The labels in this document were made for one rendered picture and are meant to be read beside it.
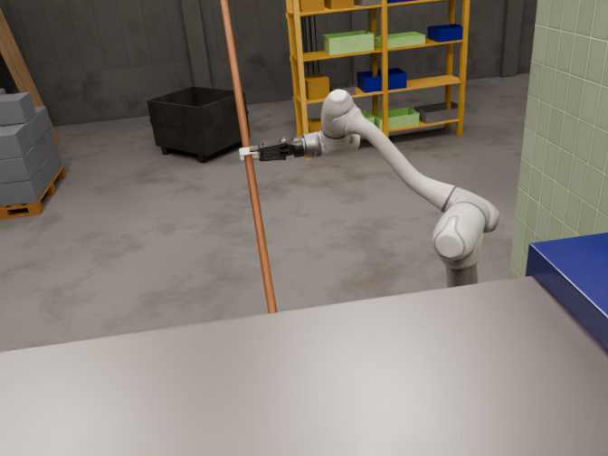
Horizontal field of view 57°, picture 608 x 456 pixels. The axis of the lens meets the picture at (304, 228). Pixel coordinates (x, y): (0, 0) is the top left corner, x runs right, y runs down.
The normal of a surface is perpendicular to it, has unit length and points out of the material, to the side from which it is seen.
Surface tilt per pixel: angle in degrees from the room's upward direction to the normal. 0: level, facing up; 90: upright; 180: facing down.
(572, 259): 0
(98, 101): 90
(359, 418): 0
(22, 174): 90
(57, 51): 90
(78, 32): 90
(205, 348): 0
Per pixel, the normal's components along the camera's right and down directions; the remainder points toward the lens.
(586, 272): -0.07, -0.89
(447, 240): -0.51, 0.35
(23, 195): 0.15, 0.44
